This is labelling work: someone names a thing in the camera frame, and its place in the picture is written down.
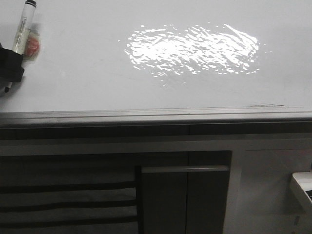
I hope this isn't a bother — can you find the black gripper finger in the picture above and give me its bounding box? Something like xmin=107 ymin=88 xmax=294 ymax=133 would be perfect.
xmin=0 ymin=45 xmax=24 ymax=82

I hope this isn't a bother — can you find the white black whiteboard marker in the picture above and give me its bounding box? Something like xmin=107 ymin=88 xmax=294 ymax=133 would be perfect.
xmin=4 ymin=0 xmax=40 ymax=93

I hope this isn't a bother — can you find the dark slatted chair back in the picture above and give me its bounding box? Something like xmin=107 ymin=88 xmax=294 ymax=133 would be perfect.
xmin=0 ymin=166 xmax=144 ymax=234

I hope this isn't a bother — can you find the white marker tray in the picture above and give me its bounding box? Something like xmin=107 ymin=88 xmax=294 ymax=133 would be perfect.
xmin=290 ymin=172 xmax=312 ymax=215

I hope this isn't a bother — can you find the white whiteboard with metal frame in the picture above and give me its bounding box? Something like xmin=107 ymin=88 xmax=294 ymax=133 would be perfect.
xmin=0 ymin=0 xmax=312 ymax=128

